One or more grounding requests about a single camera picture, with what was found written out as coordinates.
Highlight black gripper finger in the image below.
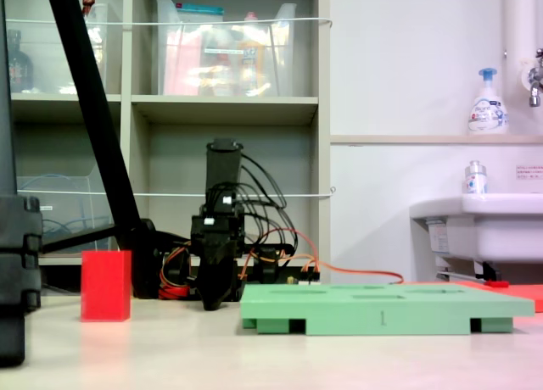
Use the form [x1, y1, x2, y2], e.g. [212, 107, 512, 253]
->
[197, 249, 238, 312]

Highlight red square block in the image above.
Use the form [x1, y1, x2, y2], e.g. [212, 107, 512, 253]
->
[80, 249, 132, 322]

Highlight flat orange block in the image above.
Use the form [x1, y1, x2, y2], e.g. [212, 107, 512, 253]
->
[400, 280, 543, 314]

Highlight black table clamp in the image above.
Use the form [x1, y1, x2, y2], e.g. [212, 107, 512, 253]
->
[253, 244, 294, 286]

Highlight small circuit board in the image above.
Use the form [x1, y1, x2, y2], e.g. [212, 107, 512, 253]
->
[286, 269, 322, 287]

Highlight beige shelf unit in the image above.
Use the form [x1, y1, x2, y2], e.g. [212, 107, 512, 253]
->
[0, 0, 332, 298]

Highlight green shape sorting board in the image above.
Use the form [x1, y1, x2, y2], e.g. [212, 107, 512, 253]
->
[239, 282, 535, 336]

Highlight large clear storage bin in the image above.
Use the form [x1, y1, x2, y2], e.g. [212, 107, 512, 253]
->
[155, 0, 297, 98]

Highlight pink packet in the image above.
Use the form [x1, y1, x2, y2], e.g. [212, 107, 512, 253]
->
[163, 29, 203, 95]

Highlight orange bottle pink cap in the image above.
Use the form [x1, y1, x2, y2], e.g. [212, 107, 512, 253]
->
[237, 11, 266, 97]

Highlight narrow clear storage bin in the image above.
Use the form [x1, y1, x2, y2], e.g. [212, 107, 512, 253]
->
[59, 3, 123, 95]

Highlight white sink sticker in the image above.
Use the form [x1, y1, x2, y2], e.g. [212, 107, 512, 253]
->
[426, 219, 450, 255]

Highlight teal topped plastic pouch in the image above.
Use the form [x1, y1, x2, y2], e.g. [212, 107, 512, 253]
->
[176, 2, 225, 23]

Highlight small clear sanitizer bottle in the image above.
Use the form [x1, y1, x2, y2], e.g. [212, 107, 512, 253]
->
[463, 159, 488, 195]

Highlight dark glass bottle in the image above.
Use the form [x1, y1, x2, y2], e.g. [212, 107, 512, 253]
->
[6, 29, 35, 94]

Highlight white sink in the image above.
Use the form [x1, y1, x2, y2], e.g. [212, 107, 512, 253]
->
[409, 193, 543, 264]

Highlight white blue soap pump bottle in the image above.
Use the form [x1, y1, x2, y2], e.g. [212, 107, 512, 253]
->
[467, 67, 510, 136]

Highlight white notice red text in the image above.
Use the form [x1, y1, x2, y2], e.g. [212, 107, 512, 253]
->
[515, 164, 543, 181]

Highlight metal faucet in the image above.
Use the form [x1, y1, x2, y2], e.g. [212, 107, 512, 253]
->
[520, 48, 543, 108]

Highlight black cable bundle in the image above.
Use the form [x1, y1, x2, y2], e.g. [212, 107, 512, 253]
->
[232, 152, 298, 255]

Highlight long orange cable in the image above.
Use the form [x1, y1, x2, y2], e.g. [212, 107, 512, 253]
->
[239, 227, 405, 286]

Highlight clear bin with blue cables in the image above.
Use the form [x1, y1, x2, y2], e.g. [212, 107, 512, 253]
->
[16, 175, 118, 258]

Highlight dark grey upright post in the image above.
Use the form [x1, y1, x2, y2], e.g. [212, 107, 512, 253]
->
[0, 0, 19, 196]

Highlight black sink bracket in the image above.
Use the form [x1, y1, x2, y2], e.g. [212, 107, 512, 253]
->
[473, 260, 497, 281]

